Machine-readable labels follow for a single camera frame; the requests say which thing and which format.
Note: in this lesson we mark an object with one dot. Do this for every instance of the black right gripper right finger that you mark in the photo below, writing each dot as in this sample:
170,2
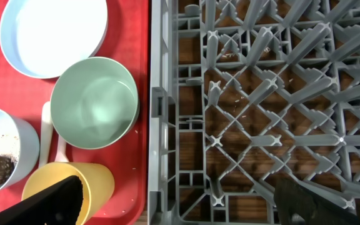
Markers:
298,205

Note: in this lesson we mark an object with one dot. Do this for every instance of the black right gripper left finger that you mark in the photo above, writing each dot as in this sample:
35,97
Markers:
57,204

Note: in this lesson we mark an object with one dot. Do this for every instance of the yellow plastic cup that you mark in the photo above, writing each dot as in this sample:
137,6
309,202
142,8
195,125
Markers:
97,183

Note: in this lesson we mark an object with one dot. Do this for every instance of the mint green bowl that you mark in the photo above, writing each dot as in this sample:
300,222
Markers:
94,103

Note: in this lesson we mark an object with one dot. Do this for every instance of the light blue bowl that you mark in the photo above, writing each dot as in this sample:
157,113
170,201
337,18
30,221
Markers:
19,140

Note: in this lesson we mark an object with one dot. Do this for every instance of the grey dishwasher rack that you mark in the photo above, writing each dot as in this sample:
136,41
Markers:
244,94

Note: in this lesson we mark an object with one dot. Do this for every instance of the white plastic fork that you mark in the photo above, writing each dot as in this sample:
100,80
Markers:
61,151

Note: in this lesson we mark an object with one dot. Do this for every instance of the white plastic spoon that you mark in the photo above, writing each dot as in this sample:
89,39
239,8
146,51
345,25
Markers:
46,134

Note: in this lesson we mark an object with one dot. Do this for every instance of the red serving tray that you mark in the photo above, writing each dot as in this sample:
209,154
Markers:
126,41

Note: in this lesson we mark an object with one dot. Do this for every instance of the light blue plate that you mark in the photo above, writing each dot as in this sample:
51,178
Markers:
42,38

